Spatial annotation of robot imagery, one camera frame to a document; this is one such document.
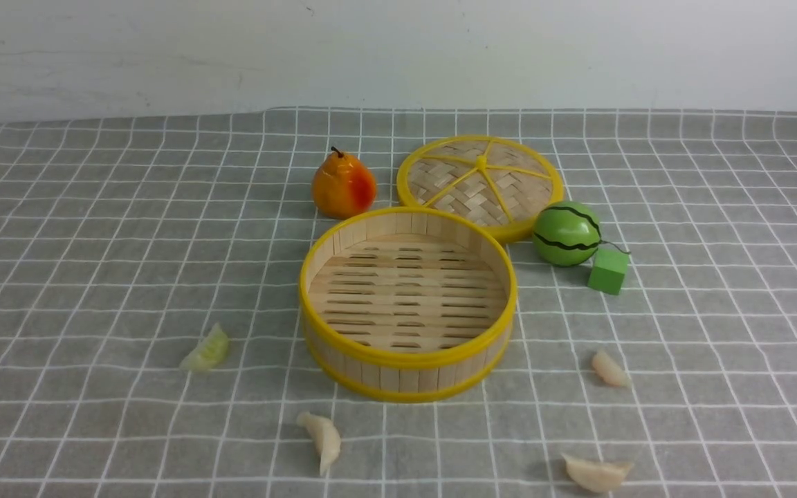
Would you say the white dumpling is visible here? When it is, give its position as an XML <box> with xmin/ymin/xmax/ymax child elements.
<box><xmin>562</xmin><ymin>454</ymin><xmax>635</xmax><ymax>494</ymax></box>
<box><xmin>296</xmin><ymin>411</ymin><xmax>342</xmax><ymax>476</ymax></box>
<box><xmin>591</xmin><ymin>348</ymin><xmax>632</xmax><ymax>388</ymax></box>

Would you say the pale green dumpling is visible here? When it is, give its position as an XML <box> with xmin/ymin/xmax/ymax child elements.
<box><xmin>179</xmin><ymin>322</ymin><xmax>230</xmax><ymax>372</ymax></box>

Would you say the bamboo steamer tray yellow rim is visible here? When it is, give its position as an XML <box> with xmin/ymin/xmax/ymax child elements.
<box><xmin>298</xmin><ymin>207</ymin><xmax>518</xmax><ymax>403</ymax></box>

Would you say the woven bamboo steamer lid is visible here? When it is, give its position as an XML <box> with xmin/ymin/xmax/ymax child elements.
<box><xmin>396</xmin><ymin>135</ymin><xmax>565</xmax><ymax>245</ymax></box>

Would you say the orange toy pear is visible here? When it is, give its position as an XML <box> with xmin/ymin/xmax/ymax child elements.
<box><xmin>312</xmin><ymin>146</ymin><xmax>378</xmax><ymax>220</ymax></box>

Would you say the green toy watermelon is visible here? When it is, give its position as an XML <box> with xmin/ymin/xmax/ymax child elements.
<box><xmin>531</xmin><ymin>201</ymin><xmax>602</xmax><ymax>267</ymax></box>

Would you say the green toy cube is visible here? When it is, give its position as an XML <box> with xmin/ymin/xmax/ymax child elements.
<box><xmin>587</xmin><ymin>248</ymin><xmax>630</xmax><ymax>295</ymax></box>

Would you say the grey checked tablecloth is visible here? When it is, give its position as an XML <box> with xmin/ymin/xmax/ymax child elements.
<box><xmin>0</xmin><ymin>108</ymin><xmax>797</xmax><ymax>497</ymax></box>

